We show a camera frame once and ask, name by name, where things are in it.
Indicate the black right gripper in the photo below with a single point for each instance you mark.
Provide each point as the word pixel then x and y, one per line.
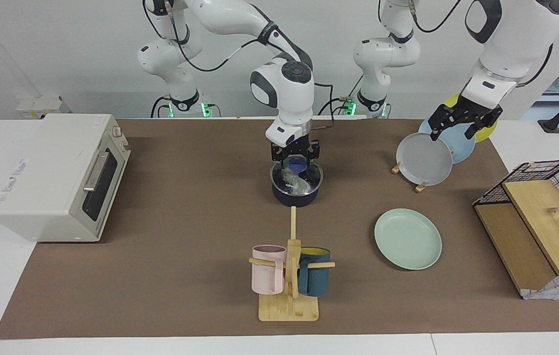
pixel 296 150

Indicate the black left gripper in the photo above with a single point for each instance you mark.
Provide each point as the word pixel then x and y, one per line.
pixel 466 111

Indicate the glass lid with blue knob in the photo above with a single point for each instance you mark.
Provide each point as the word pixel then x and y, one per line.
pixel 316 177

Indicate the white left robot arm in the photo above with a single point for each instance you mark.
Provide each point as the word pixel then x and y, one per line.
pixel 506 49

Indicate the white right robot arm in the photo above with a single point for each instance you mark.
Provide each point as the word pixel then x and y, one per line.
pixel 289 98

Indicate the light blue plate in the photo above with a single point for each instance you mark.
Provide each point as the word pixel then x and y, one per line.
pixel 462 148

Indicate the yellow plate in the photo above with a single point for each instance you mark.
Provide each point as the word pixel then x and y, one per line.
pixel 487 134

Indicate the grey plate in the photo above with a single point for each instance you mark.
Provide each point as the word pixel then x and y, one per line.
pixel 422 160

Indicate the wooden plate rack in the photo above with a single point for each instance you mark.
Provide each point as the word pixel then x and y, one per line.
pixel 421 187

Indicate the pale green plate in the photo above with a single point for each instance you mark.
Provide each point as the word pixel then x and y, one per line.
pixel 407 239

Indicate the dark teal mug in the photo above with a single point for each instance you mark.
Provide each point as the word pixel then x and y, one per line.
pixel 315 281

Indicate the pink mug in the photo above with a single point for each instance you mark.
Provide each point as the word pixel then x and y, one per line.
pixel 267 278

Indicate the wooden mug tree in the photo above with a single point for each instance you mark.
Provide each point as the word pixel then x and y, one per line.
pixel 289 310

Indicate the brown table mat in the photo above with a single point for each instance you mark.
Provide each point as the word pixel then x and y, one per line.
pixel 185 271

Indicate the cream toaster oven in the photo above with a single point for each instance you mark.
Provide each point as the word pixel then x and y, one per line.
pixel 42 177

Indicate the white wall outlet box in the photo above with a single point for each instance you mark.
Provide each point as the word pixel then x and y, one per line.
pixel 37 106

